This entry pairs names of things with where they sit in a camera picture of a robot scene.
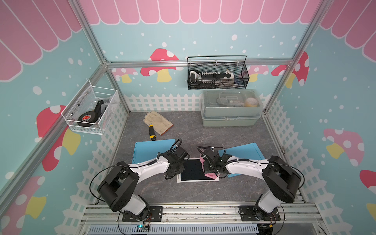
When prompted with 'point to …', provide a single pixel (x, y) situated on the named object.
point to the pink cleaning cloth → (211, 175)
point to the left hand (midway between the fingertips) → (178, 173)
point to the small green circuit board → (142, 228)
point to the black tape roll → (88, 116)
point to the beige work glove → (160, 125)
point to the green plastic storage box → (231, 107)
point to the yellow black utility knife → (152, 136)
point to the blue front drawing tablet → (250, 152)
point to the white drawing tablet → (193, 172)
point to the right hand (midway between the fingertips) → (205, 167)
